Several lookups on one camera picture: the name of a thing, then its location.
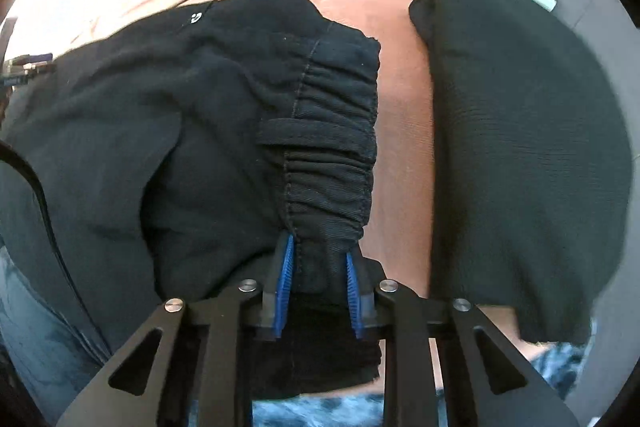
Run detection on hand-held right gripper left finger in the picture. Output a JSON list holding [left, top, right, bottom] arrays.
[[55, 234, 296, 427]]

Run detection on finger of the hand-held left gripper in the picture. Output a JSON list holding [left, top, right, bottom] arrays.
[[0, 51, 55, 86]]

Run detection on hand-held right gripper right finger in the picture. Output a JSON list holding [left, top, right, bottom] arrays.
[[345, 249, 581, 427]]

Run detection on long black pants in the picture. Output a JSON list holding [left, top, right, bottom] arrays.
[[0, 0, 383, 400]]

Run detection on folded black pants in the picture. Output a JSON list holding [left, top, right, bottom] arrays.
[[409, 0, 633, 347]]

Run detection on orange blanket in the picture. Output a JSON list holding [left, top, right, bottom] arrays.
[[5, 0, 521, 358]]

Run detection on person's right leg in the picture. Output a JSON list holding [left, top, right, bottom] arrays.
[[0, 227, 111, 388]]

